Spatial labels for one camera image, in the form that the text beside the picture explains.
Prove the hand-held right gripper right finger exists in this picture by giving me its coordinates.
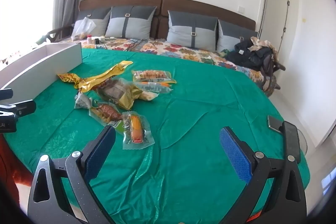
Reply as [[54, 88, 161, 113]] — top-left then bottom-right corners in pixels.
[[219, 126, 307, 224]]

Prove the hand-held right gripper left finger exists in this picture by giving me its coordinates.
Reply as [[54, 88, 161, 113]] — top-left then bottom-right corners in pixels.
[[28, 125, 116, 224]]

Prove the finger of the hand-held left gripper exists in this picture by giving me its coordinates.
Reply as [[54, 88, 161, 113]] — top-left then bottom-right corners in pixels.
[[0, 89, 13, 102], [0, 100, 36, 117]]

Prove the small green snack packet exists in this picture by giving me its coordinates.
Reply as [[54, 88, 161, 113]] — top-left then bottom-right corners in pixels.
[[109, 120, 126, 134]]

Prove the brown drumstick packet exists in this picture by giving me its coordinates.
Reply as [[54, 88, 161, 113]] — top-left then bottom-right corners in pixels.
[[89, 102, 124, 125]]

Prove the long white cardboard box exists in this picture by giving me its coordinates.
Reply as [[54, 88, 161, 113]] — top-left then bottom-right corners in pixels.
[[0, 42, 83, 109]]

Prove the clear packet with orange sausage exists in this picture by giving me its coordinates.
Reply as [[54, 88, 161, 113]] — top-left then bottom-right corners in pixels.
[[121, 112, 155, 150]]

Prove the large gold clear-window packet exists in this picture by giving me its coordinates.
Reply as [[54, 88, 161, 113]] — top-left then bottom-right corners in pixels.
[[98, 77, 143, 110]]

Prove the long gold snack wrapper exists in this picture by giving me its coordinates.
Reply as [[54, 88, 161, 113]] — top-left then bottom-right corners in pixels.
[[57, 61, 134, 89]]

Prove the pale cream snack packet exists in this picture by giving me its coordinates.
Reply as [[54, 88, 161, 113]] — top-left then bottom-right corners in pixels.
[[136, 90, 159, 102]]

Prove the clear long snack packet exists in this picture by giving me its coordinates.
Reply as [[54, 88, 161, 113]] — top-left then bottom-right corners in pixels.
[[136, 84, 173, 95]]

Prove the orange sausage stick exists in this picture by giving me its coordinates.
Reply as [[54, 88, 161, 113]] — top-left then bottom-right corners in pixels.
[[142, 81, 171, 87]]

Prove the yellow-edged peanut packet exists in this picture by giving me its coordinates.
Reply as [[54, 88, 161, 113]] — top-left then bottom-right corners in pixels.
[[131, 70, 177, 84]]

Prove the red cloth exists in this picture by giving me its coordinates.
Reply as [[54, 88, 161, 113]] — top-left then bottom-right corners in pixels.
[[0, 135, 34, 205]]

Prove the black phone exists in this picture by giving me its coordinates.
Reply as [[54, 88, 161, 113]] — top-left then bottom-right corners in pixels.
[[267, 115, 285, 133]]

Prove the green patterned bedspread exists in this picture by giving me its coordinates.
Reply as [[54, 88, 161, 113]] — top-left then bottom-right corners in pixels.
[[3, 48, 311, 224]]

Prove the brown bag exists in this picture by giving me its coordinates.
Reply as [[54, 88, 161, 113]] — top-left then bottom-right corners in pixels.
[[261, 51, 286, 96]]

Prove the black clothing pile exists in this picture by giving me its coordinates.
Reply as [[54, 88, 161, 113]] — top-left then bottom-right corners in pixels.
[[226, 40, 273, 69]]

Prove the clear plastic bag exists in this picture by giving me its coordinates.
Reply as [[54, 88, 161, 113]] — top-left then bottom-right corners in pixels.
[[71, 17, 96, 41]]

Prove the beige patterned cloth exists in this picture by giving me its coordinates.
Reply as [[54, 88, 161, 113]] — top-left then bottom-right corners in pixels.
[[247, 36, 277, 53]]

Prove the grey two-tone pillow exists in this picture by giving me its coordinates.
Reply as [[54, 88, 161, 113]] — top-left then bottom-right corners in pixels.
[[73, 7, 112, 37], [217, 19, 256, 54], [106, 6, 157, 39], [167, 10, 219, 51]]

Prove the floral bedsheet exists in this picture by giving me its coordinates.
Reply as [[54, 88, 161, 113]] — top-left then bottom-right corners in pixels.
[[59, 38, 276, 90]]

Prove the brown upholstered headboard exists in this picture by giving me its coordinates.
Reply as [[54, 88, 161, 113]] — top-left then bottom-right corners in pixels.
[[79, 0, 256, 39]]

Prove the black wall cable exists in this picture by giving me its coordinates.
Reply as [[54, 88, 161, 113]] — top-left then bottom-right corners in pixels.
[[280, 0, 291, 39]]

